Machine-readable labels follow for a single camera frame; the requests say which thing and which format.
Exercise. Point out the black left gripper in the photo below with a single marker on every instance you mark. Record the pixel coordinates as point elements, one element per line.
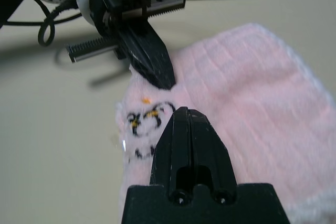
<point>123,1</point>

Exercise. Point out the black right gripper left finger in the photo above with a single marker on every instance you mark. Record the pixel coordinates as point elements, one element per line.
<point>170,142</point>

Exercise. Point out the pink striped towel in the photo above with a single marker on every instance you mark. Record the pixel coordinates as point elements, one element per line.
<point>249,90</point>

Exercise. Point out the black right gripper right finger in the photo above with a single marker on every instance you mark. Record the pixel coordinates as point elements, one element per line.
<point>210,145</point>

